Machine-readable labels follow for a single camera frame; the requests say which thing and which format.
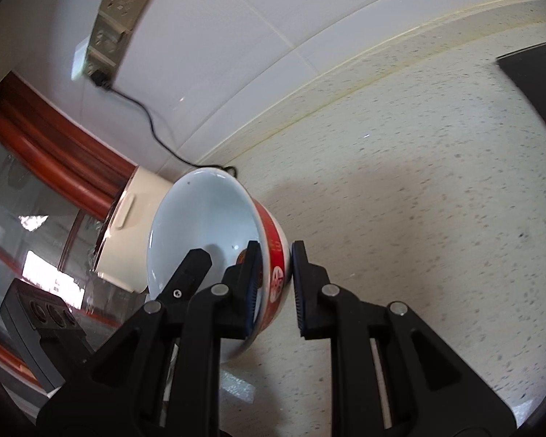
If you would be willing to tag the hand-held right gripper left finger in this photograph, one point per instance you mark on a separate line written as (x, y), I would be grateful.
(254, 282)

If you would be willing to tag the red and white bowl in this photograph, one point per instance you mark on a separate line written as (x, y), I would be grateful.
(200, 218)

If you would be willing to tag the cream rice cooker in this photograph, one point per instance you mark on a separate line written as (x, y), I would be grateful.
(127, 232)

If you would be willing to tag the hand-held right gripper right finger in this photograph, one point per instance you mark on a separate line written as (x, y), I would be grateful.
(299, 291)

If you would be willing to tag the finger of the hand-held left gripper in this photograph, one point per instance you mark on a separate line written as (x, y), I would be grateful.
(189, 273)

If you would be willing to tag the red wooden glass cabinet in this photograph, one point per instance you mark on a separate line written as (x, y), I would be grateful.
(59, 145)

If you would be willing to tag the gold wall socket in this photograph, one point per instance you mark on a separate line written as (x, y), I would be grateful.
(116, 22)

